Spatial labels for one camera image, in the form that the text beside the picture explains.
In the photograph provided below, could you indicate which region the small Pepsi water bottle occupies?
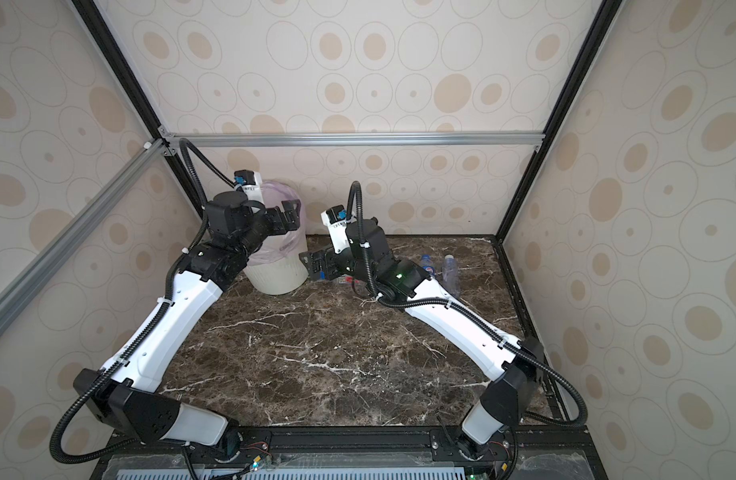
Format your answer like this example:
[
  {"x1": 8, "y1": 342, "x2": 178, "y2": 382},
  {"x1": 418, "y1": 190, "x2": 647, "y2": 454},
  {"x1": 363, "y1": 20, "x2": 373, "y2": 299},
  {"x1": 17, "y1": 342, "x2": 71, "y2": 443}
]
[{"x1": 421, "y1": 254, "x2": 436, "y2": 277}]

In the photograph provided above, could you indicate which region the clear bottle pale label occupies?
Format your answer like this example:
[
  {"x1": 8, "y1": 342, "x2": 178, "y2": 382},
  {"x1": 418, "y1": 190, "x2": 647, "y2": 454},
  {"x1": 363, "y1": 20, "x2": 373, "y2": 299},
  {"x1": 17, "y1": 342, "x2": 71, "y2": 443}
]
[{"x1": 442, "y1": 254, "x2": 461, "y2": 298}]

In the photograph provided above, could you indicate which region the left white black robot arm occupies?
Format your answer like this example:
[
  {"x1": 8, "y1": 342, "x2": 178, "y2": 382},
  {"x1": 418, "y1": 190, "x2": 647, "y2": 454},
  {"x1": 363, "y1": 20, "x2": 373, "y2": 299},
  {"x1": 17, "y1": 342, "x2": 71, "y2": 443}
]
[{"x1": 62, "y1": 191, "x2": 301, "y2": 456}]

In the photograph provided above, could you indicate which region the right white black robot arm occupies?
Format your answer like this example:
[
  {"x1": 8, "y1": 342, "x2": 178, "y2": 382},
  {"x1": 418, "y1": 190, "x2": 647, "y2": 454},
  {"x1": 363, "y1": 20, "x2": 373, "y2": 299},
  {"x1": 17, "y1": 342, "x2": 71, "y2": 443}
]
[{"x1": 301, "y1": 213, "x2": 543, "y2": 448}]

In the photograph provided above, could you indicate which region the pink bin liner bag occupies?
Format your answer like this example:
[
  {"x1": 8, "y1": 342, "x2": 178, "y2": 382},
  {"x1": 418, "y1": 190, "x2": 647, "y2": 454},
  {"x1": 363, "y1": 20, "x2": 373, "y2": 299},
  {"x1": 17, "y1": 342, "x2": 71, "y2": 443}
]
[{"x1": 245, "y1": 181, "x2": 309, "y2": 268}]

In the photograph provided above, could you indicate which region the Fiji bottle blue cap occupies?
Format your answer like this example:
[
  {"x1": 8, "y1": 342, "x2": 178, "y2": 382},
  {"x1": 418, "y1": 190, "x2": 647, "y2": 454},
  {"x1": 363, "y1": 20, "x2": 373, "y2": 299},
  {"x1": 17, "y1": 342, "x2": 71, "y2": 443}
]
[{"x1": 336, "y1": 275, "x2": 356, "y2": 284}]

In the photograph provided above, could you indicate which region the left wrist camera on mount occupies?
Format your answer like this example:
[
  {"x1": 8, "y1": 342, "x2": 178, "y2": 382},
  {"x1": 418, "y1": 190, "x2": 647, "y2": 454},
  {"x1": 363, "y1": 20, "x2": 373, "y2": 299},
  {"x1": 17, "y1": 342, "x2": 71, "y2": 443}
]
[{"x1": 234, "y1": 170, "x2": 264, "y2": 203}]

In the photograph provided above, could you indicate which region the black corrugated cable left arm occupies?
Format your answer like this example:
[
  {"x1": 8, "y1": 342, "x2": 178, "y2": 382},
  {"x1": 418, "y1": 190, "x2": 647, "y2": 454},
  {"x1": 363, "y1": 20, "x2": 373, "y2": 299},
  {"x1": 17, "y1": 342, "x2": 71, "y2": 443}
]
[{"x1": 48, "y1": 137, "x2": 237, "y2": 466}]

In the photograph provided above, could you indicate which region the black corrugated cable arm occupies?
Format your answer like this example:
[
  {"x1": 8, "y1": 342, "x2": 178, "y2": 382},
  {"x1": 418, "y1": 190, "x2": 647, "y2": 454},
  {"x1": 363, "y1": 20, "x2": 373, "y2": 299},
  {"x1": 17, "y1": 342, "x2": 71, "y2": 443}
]
[
  {"x1": 48, "y1": 137, "x2": 237, "y2": 466},
  {"x1": 346, "y1": 181, "x2": 589, "y2": 427}
]

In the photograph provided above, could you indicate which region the horizontal aluminium rail back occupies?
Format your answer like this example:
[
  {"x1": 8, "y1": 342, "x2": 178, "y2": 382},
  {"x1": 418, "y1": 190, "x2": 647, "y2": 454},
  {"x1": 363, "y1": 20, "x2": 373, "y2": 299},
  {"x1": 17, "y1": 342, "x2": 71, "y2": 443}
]
[{"x1": 166, "y1": 131, "x2": 545, "y2": 148}]

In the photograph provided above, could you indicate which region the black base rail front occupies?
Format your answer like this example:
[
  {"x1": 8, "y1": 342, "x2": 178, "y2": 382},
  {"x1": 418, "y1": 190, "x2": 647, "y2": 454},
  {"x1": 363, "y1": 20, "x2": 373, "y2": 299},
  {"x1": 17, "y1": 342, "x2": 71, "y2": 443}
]
[{"x1": 92, "y1": 426, "x2": 607, "y2": 479}]

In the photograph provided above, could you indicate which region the aluminium rail left wall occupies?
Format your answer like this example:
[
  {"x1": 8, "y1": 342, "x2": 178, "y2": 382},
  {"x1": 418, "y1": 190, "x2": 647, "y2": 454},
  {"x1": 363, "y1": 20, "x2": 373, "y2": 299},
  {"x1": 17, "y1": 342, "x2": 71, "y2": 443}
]
[{"x1": 0, "y1": 139, "x2": 165, "y2": 337}]

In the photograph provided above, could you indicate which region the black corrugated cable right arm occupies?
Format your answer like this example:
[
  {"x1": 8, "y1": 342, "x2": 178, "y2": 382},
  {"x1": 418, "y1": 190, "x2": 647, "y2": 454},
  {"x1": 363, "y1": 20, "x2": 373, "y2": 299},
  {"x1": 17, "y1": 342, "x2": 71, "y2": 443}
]
[{"x1": 346, "y1": 181, "x2": 589, "y2": 427}]

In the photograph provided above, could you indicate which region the black frame post left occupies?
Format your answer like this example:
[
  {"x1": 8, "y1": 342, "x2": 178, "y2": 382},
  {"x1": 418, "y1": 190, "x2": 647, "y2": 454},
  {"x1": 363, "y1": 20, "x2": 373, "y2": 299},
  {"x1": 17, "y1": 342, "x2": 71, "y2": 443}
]
[{"x1": 69, "y1": 0, "x2": 202, "y2": 217}]

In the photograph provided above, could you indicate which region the black frame post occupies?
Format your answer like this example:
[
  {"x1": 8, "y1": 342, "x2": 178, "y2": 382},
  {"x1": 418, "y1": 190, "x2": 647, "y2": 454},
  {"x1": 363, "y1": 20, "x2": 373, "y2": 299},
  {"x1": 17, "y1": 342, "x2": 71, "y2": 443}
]
[
  {"x1": 69, "y1": 0, "x2": 202, "y2": 217},
  {"x1": 494, "y1": 0, "x2": 623, "y2": 246}
]

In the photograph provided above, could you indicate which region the black frame post right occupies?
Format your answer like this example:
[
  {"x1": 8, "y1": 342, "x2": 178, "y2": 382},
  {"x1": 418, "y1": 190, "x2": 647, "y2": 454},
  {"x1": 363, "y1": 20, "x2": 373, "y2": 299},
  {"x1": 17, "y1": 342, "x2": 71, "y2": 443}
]
[{"x1": 494, "y1": 0, "x2": 623, "y2": 246}]

